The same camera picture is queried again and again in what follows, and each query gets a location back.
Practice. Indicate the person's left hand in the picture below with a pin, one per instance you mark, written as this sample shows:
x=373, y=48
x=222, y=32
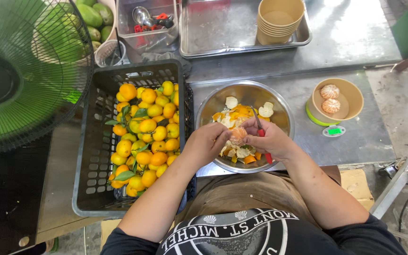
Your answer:
x=202, y=145

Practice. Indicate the person's right hand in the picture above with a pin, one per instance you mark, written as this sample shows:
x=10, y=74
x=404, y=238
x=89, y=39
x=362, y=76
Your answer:
x=273, y=141

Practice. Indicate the half-peeled tangerine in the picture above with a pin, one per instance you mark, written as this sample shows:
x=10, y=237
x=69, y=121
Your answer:
x=238, y=136

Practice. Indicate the pile of tangerine peels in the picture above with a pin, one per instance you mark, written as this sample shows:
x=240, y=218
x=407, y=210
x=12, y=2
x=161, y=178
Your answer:
x=233, y=117

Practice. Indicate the steel mixing bowl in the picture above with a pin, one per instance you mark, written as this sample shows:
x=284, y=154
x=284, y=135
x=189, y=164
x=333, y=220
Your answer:
x=250, y=94

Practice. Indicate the pile of unpeeled tangerines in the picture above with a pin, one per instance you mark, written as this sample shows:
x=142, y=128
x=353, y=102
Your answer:
x=147, y=141

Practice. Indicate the green kitchen scale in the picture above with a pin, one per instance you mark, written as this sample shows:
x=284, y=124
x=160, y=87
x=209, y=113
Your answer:
x=334, y=131

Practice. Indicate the peeled tangerine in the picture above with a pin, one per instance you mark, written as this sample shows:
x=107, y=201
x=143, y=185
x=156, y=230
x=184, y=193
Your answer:
x=331, y=106
x=329, y=91

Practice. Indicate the brown paper bowl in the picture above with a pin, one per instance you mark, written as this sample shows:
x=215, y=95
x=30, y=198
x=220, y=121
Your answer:
x=352, y=101

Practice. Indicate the cardboard box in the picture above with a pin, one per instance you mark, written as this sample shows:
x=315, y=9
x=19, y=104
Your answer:
x=356, y=186

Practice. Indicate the black printed shirt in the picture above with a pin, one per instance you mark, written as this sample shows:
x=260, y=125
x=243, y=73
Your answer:
x=246, y=233

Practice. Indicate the grey cloth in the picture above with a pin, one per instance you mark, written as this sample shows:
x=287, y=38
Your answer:
x=161, y=57

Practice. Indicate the black plastic crate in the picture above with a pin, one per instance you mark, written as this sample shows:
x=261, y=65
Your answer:
x=94, y=170

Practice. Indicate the stack of brown paper bowls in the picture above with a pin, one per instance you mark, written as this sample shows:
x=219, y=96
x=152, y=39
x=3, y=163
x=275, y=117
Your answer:
x=278, y=28

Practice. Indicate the steel tray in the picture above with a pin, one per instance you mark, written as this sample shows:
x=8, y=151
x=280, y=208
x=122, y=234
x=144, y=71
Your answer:
x=221, y=28

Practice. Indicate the clear plastic utensil container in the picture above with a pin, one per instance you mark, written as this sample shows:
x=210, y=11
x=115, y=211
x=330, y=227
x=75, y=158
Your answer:
x=147, y=39

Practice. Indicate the clear plastic cup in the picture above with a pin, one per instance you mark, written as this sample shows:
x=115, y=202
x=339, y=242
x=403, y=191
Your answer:
x=110, y=55

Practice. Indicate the red and black utensils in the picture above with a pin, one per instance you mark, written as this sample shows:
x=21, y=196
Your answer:
x=159, y=23

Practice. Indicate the steel spoon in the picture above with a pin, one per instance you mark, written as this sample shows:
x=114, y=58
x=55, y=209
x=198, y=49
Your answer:
x=140, y=14

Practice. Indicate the pile of green mangoes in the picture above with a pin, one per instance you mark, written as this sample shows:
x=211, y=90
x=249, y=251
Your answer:
x=90, y=16

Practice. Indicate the green electric fan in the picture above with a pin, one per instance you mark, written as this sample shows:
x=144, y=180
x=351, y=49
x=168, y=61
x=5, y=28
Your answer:
x=23, y=81

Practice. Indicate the black glossy panel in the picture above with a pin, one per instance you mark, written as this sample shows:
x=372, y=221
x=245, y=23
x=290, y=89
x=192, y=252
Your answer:
x=5, y=198

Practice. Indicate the metal frame stand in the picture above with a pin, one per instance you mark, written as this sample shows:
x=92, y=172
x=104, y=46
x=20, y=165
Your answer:
x=393, y=187

